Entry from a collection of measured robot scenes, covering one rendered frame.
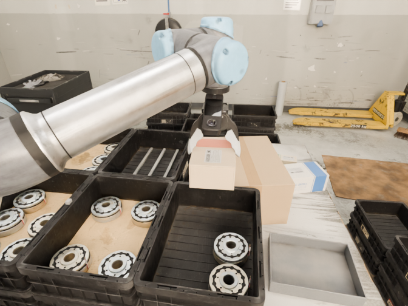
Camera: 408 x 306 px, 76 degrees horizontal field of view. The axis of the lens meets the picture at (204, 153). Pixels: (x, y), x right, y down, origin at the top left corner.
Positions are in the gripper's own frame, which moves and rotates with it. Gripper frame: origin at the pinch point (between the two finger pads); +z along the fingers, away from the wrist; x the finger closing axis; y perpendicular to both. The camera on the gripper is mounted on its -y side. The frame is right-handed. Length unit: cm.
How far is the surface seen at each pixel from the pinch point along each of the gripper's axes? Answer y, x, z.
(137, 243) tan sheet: -9.8, 22.6, 26.9
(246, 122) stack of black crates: 157, -21, 57
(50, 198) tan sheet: 8, 62, 27
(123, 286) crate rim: -29.3, 18.5, 18.0
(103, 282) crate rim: -29.1, 23.3, 17.7
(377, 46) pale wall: 326, -197, 12
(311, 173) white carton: 40, -43, 31
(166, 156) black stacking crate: 43, 25, 27
